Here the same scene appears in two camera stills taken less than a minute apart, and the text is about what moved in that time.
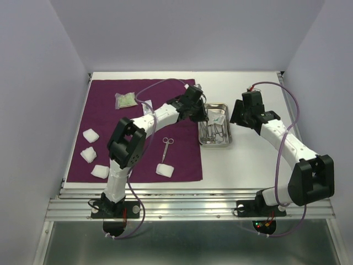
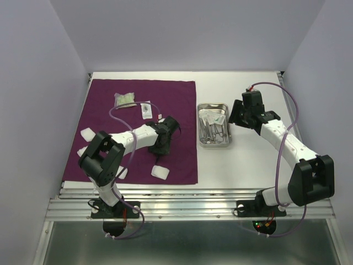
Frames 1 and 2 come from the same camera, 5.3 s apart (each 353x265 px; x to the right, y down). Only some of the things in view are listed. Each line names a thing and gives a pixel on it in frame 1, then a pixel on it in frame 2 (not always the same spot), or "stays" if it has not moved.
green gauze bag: [126, 100] stays
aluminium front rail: [182, 204] stays
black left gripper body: [197, 113] → [161, 149]
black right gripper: [235, 117] stays
